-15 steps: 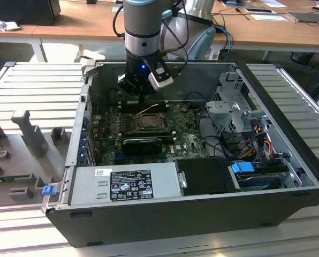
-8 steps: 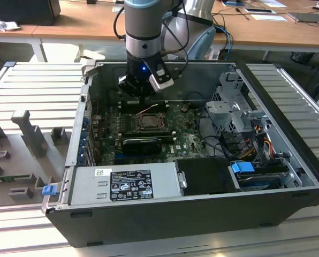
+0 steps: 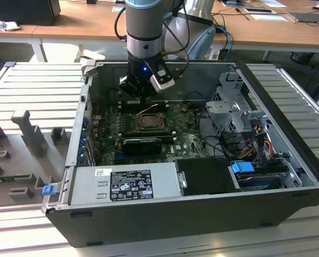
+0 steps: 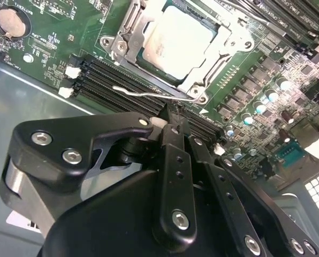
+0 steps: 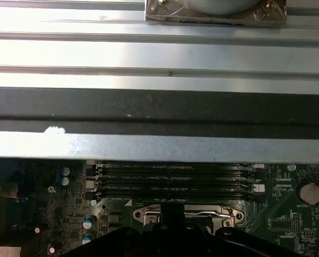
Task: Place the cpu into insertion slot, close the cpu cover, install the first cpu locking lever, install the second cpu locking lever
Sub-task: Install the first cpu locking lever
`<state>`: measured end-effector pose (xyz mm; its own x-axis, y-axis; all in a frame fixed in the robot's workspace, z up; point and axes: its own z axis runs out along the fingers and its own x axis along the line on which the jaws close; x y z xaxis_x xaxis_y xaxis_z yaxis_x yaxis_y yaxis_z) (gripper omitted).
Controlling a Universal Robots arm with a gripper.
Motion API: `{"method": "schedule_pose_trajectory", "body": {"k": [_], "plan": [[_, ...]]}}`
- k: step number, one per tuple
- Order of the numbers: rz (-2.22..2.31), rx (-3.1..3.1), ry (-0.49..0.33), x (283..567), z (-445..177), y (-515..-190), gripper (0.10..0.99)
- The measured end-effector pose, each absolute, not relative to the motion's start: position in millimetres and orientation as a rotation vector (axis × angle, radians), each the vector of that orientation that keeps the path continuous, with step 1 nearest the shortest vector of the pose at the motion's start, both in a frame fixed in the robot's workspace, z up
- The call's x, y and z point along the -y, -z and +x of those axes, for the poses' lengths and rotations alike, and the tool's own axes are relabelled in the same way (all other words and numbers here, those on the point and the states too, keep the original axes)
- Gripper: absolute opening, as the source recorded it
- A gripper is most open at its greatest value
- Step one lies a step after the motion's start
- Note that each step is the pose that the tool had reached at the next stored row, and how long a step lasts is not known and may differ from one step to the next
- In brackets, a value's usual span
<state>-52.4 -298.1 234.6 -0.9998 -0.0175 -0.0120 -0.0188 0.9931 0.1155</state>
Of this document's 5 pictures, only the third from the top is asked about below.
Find thin wire locking lever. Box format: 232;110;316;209
137;103;160;116

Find metal socket cover frame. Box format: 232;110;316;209
134;112;168;131

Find black RAM slot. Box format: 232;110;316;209
121;106;169;113
121;101;168;107
121;129;173;136
121;133;176;142

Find CPU socket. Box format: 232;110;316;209
132;111;170;133

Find black expansion card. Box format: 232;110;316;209
121;138;162;155

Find green motherboard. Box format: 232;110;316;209
91;103;211;165

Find silver metal drive cage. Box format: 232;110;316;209
204;71;274;140

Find silver power supply with label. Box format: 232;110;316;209
68;162;182;206

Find blue disk carrier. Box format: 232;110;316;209
231;161;281;191

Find black box on desk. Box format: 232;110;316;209
0;0;62;27

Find grey parts rack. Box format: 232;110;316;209
0;109;72;208

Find white smartphone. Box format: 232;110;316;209
244;7;277;14

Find blue case latch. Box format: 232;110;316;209
41;185;56;196

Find white paper sheet blue edge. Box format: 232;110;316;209
250;13;289;22

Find black open PC case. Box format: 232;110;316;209
41;60;319;248

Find crumpled white paper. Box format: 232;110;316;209
0;14;21;32

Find black chair base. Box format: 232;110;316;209
290;50;316;64

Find black notebook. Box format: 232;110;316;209
287;12;319;24

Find white silver wrist camera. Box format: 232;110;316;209
149;69;176;94

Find grey case side bracket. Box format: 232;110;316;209
80;56;107;79

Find blue cable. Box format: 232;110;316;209
217;25;234;53

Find yellow red wire bundle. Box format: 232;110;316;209
239;135;274;161

